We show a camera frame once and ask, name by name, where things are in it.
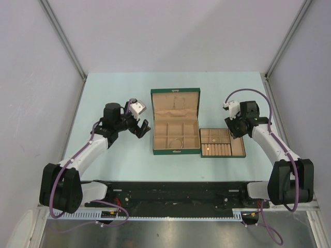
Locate purple cable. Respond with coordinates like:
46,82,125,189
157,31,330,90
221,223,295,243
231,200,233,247
48,97,138,235
224,88,300,245

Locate aluminium frame rail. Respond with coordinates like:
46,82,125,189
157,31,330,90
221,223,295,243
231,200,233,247
40,199,330,247

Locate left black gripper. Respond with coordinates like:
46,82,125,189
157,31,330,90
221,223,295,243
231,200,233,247
114,102,150,138

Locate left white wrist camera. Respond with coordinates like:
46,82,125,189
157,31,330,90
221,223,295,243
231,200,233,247
129,99,146,120

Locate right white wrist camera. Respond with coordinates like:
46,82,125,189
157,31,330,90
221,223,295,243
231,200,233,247
223,101,240,120

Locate white slotted cable duct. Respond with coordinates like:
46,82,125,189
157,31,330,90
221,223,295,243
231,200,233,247
51,208,269,222

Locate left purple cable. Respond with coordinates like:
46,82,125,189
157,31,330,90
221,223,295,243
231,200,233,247
48,97,138,235

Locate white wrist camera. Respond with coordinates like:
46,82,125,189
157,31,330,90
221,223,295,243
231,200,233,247
129,99,146,120
223,101,240,120

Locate silver bracelet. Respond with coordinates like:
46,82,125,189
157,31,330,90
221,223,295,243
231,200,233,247
169,138,185,149

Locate green jewelry tray insert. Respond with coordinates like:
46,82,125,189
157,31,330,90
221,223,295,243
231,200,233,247
200,128,246,158

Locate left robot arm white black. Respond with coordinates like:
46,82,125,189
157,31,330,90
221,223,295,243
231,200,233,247
39,99,150,219

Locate green jewelry box beige lining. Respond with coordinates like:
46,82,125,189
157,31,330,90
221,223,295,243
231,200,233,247
151,88,201,155

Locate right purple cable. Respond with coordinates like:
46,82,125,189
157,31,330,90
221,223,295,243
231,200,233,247
224,88,300,245

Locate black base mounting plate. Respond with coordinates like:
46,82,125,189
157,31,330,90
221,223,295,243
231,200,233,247
77,180,275,210

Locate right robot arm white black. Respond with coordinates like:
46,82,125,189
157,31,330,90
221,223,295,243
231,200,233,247
223,101,314,207

